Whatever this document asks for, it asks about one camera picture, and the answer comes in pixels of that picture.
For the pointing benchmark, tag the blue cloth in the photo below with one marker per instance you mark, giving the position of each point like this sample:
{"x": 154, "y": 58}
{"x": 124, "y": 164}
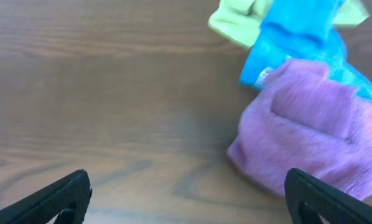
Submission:
{"x": 301, "y": 29}

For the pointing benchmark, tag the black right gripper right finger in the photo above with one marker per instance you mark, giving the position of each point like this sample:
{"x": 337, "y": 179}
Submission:
{"x": 309, "y": 200}

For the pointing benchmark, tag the olive green cloth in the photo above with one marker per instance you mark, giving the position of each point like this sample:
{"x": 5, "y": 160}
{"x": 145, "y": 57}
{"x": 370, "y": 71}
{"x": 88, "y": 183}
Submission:
{"x": 239, "y": 20}

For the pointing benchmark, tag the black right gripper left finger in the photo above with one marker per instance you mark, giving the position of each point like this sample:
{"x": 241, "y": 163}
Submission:
{"x": 65, "y": 201}

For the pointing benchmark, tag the large purple cloth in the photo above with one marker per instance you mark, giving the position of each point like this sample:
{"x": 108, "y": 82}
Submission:
{"x": 304, "y": 120}

